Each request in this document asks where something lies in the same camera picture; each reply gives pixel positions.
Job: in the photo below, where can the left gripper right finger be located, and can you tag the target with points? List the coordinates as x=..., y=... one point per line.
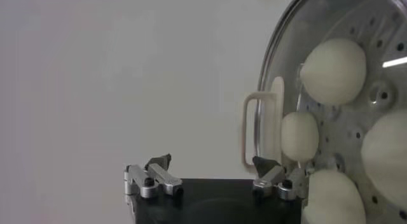
x=270, y=176

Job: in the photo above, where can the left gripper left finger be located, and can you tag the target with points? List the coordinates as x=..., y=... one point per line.
x=165, y=179

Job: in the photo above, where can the white steamed baozi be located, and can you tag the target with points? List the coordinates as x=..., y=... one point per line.
x=334, y=200
x=386, y=155
x=299, y=136
x=334, y=71

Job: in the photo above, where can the steel steamer pot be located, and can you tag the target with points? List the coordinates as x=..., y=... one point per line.
x=349, y=130

